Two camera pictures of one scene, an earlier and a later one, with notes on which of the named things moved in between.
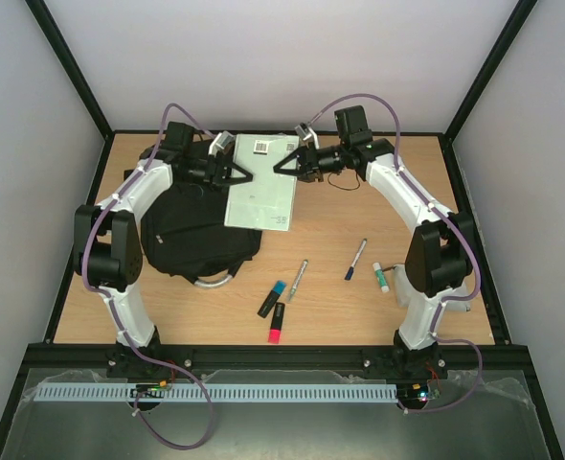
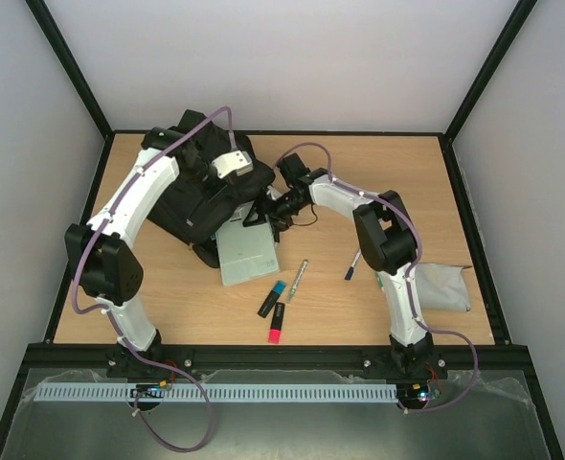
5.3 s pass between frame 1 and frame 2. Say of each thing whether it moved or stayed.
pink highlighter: stayed
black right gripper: moved
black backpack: moved
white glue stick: stayed
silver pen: stayed
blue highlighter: stayed
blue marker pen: stayed
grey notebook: moved
